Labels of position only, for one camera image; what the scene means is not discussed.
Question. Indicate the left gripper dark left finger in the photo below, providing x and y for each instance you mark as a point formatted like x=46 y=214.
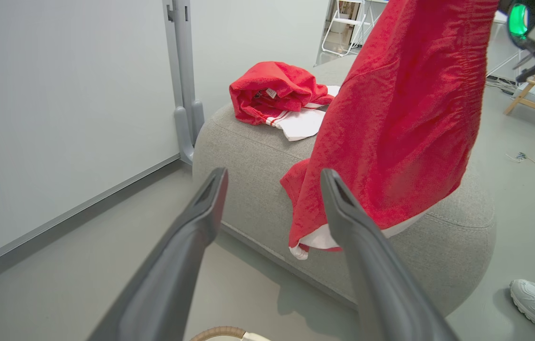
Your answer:
x=177 y=265

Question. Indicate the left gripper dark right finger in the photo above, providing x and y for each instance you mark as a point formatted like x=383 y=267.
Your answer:
x=371 y=274

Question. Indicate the red shorts with white hem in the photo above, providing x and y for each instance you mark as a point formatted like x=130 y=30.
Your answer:
x=400 y=118

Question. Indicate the red jersey with striped trim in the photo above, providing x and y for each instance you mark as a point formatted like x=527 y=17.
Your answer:
x=272 y=80

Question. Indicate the grey fabric sofa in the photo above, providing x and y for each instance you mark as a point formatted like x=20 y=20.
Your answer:
x=248 y=166

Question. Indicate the white basket with woven rim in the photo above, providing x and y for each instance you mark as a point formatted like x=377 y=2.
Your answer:
x=220 y=330

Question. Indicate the white folding chair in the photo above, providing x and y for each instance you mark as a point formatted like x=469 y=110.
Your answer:
x=348 y=21

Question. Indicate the grey partition bottom rail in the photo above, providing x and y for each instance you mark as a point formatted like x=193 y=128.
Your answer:
x=58 y=223

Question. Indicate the grey partition post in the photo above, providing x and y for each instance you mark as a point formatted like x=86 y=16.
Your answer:
x=198 y=118
x=183 y=137

